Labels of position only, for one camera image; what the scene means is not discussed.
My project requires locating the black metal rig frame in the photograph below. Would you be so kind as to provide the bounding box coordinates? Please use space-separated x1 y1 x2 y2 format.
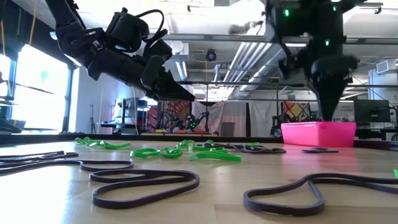
122 80 398 138

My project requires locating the monitor on black stand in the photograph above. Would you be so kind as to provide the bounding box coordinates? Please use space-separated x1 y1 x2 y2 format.
114 97 140 135

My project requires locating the white ceiling box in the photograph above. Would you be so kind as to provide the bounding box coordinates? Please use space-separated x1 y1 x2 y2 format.
172 40 190 62

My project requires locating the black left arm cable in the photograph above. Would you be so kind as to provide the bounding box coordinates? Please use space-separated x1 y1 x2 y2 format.
136 8 169 43

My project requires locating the white wall air unit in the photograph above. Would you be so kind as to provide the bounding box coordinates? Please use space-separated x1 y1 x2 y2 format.
375 58 398 76

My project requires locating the black aluminium table frame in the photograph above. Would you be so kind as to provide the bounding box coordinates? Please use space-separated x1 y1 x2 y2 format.
0 133 398 149

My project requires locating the silver spiral air duct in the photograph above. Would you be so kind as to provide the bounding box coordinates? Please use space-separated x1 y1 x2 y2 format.
238 46 289 99

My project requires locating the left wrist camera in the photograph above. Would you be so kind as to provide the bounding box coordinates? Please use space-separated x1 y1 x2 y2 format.
105 7 150 54

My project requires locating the white hanging sheet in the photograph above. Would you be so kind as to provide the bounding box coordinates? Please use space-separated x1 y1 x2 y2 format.
249 100 283 138
191 100 248 138

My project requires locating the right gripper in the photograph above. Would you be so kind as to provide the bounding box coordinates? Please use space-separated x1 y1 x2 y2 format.
308 54 359 123

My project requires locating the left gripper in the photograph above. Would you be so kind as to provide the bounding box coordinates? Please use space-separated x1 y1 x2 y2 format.
86 39 196 103

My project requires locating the yellow hanging cable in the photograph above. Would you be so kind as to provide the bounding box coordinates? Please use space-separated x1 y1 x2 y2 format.
29 0 38 47

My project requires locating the dark side desk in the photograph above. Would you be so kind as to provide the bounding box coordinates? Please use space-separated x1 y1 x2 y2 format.
0 79 27 134

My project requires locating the black computer monitor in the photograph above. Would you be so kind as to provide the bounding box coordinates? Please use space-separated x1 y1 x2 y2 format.
353 99 392 123

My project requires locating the grey ceiling beam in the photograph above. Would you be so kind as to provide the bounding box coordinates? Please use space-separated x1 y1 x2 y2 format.
163 32 398 44

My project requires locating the pink plastic basket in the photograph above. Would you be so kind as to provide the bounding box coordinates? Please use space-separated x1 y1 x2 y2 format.
280 121 357 148

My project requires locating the red web pattern tapestry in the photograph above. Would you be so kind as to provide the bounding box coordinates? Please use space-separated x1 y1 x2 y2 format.
157 99 192 131

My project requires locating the colourful geometric tapestry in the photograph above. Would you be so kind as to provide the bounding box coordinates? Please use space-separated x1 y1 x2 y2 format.
282 101 313 123

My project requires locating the black tripod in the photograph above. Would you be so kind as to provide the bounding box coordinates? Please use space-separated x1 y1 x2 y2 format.
89 104 98 134

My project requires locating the grey chair back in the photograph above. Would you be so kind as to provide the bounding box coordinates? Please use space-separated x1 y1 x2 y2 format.
221 121 236 138

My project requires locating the black ceiling cable reel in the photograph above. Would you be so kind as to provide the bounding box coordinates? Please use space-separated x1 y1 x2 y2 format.
205 48 218 63

